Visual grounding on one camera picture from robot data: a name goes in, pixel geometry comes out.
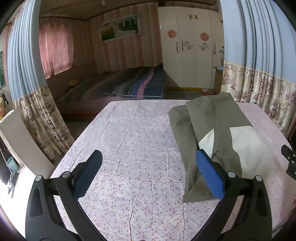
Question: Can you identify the far bed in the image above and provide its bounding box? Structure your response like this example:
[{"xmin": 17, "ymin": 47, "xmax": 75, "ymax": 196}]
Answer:
[{"xmin": 55, "ymin": 63, "xmax": 166, "ymax": 115}]

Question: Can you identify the pink floral bed sheet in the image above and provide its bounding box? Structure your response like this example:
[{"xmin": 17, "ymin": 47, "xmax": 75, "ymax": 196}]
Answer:
[{"xmin": 49, "ymin": 99, "xmax": 296, "ymax": 241}]

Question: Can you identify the pink window curtain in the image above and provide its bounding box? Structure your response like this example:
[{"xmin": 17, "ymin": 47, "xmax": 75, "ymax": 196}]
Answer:
[{"xmin": 39, "ymin": 19, "xmax": 74, "ymax": 79}]

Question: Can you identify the blue floral curtain right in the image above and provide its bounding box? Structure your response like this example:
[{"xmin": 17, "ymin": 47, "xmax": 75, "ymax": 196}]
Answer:
[{"xmin": 220, "ymin": 1, "xmax": 295, "ymax": 137}]

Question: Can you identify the wooden side table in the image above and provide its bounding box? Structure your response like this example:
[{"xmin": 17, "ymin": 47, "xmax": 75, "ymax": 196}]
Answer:
[{"xmin": 214, "ymin": 66, "xmax": 223, "ymax": 94}]

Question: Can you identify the blue floral curtain left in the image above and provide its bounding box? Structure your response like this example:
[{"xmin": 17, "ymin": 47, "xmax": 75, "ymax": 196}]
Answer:
[{"xmin": 7, "ymin": 1, "xmax": 74, "ymax": 161}]

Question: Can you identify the white cabinet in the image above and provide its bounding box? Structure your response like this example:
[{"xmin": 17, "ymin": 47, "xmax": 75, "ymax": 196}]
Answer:
[{"xmin": 1, "ymin": 109, "xmax": 54, "ymax": 178}]

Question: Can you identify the striped blue pink blanket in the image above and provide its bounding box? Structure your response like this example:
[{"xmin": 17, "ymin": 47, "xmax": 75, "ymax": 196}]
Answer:
[{"xmin": 99, "ymin": 64, "xmax": 166, "ymax": 99}]

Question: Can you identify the blue floral curtain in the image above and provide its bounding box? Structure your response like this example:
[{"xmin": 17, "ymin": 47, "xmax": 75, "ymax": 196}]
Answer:
[
  {"xmin": 220, "ymin": 1, "xmax": 295, "ymax": 137},
  {"xmin": 7, "ymin": 1, "xmax": 74, "ymax": 161}
]

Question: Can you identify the framed wall picture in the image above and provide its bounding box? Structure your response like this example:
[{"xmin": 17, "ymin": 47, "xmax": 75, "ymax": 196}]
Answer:
[{"xmin": 99, "ymin": 14, "xmax": 142, "ymax": 43}]

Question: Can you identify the white wardrobe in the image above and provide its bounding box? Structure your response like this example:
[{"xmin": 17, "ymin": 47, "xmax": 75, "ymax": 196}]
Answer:
[{"xmin": 158, "ymin": 6, "xmax": 224, "ymax": 88}]

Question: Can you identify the grey and white jacket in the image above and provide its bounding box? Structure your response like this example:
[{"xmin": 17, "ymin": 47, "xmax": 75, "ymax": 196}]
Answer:
[{"xmin": 169, "ymin": 92, "xmax": 273, "ymax": 203}]

